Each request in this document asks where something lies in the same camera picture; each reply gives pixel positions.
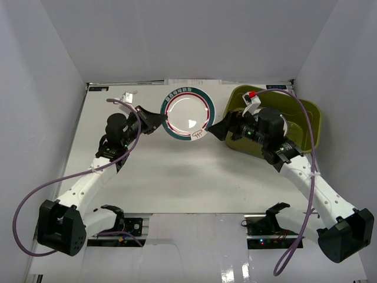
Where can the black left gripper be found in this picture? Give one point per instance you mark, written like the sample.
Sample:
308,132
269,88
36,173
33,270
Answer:
144,119

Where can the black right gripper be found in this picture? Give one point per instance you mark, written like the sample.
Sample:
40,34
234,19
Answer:
233,120

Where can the white plate teal rim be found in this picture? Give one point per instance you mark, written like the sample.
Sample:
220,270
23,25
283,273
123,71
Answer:
190,112

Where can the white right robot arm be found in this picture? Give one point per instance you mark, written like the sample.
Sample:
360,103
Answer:
341,230

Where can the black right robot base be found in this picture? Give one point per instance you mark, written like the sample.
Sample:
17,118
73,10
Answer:
267,225

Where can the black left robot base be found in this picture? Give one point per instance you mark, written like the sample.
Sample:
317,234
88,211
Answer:
125,231

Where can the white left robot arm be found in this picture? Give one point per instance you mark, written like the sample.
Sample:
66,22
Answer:
64,224

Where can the olive green plastic bin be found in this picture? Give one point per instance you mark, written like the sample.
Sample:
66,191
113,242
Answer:
289,108

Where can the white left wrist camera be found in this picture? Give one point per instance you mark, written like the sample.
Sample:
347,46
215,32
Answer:
125,102

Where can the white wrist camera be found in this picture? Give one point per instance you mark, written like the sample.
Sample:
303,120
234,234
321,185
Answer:
125,102
252,102

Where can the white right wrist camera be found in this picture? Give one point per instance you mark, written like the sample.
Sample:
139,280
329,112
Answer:
252,102

